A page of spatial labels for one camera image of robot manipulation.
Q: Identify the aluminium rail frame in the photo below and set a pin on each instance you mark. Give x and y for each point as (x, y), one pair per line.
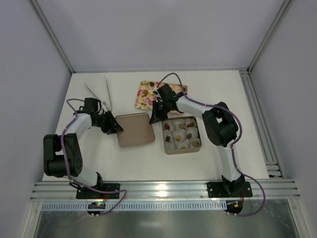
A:
(162, 190)

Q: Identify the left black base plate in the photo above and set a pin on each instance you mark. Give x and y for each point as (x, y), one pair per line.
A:
(104, 191)

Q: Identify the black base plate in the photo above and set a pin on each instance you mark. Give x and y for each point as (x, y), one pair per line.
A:
(216, 190)
(104, 191)

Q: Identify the floral pattern tray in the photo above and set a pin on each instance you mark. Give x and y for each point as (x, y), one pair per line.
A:
(146, 94)

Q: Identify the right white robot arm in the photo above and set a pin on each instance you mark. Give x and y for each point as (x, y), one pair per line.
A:
(221, 129)

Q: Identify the metal tweezers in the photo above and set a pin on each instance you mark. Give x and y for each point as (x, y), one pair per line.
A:
(98, 86)

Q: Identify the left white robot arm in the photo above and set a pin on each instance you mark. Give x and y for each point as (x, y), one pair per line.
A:
(62, 154)

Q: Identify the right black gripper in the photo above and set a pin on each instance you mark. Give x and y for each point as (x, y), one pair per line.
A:
(159, 109)

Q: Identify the tan square tin box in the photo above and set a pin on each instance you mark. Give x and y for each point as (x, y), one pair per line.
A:
(181, 135)

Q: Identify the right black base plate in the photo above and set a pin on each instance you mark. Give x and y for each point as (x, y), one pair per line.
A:
(216, 190)

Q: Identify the tan square tin lid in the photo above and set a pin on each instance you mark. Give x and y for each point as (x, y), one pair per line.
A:
(137, 130)

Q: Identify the slotted grey cable duct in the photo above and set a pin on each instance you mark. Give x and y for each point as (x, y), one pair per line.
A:
(135, 206)

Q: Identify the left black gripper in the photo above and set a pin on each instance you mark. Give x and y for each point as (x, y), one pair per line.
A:
(109, 122)

